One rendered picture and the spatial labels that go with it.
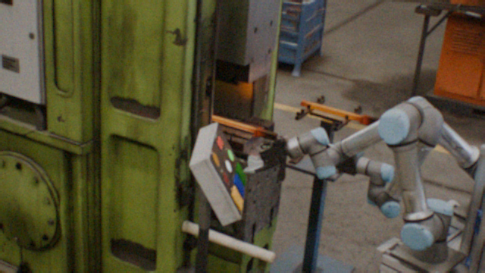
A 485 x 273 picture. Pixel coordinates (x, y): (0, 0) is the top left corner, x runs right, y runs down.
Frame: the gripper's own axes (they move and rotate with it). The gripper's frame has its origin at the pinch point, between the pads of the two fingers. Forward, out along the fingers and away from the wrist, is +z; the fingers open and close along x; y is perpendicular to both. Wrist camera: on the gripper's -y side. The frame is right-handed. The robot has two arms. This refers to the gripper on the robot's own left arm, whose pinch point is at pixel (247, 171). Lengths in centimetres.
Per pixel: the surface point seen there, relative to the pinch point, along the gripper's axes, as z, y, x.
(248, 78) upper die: -10.4, 25.4, -35.4
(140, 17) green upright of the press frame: 18, 70, -30
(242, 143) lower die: 5.7, -1.8, -35.6
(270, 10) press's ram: -30, 46, -49
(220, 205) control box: 8.1, 2.9, 27.0
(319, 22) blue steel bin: -10, -80, -471
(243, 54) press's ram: -14, 37, -31
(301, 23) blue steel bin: 1, -58, -413
